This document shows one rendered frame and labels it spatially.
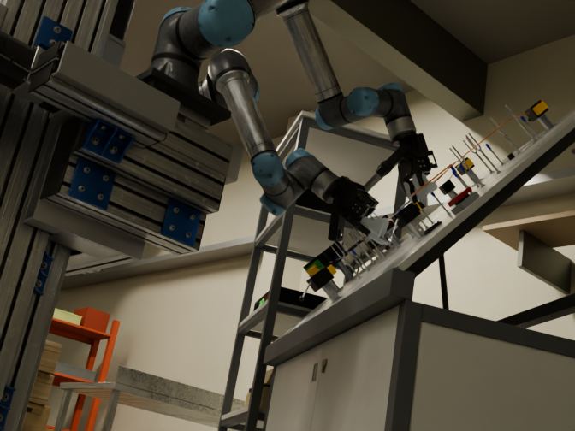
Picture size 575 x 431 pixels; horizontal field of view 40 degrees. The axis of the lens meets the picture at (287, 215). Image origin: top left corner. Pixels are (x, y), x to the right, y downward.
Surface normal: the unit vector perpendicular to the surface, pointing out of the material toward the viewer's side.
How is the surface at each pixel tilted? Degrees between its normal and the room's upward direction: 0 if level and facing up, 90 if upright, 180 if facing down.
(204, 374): 90
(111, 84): 90
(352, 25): 180
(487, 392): 90
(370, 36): 180
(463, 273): 90
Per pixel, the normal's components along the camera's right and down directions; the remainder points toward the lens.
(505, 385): 0.26, -0.30
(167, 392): 0.67, -0.15
